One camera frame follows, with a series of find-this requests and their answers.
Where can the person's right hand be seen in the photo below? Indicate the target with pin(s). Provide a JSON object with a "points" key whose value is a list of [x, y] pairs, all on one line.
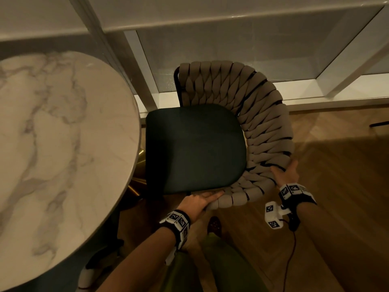
{"points": [[287, 176]]}

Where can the person's left hand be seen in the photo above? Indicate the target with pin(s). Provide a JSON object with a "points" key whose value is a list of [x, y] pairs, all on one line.
{"points": [[194, 205]]}

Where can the beige woven chair green seat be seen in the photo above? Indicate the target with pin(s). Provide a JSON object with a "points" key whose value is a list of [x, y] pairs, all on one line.
{"points": [[194, 149]]}

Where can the person's right forearm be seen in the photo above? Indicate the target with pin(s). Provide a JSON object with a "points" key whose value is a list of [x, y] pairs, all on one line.
{"points": [[340, 249]]}

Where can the person's left forearm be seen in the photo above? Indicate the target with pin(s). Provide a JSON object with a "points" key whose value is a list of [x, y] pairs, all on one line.
{"points": [[142, 261]]}

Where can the person's green trousers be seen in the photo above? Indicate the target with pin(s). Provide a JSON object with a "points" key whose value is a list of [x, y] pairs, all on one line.
{"points": [[231, 267]]}

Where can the round marble table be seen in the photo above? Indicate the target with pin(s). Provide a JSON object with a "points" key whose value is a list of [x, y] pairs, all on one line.
{"points": [[60, 142]]}

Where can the right marker wristband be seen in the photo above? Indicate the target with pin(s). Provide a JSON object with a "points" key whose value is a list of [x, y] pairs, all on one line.
{"points": [[294, 193]]}

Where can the marker wristband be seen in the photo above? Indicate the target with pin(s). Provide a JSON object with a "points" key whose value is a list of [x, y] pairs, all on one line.
{"points": [[294, 193], [177, 223]]}

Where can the left marker wristband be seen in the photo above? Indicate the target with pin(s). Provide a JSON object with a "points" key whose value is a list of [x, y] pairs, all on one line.
{"points": [[177, 223]]}

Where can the dark patterned shoe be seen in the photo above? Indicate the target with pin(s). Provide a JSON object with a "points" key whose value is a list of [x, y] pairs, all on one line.
{"points": [[214, 226]]}

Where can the gold table base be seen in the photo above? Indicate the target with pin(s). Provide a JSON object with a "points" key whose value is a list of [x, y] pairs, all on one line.
{"points": [[138, 179]]}

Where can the white window ledge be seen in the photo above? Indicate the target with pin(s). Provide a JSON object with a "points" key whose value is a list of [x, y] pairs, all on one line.
{"points": [[304, 88]]}

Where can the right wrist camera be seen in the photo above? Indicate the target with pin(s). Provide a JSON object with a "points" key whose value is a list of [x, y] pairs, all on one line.
{"points": [[273, 215]]}

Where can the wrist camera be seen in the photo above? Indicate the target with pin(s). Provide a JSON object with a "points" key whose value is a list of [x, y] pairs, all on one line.
{"points": [[273, 215], [170, 256]]}

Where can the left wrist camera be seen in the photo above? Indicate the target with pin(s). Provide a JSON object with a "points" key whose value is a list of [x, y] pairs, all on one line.
{"points": [[170, 256]]}

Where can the black metal frame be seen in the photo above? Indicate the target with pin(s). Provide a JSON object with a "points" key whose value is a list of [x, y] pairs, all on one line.
{"points": [[380, 124]]}

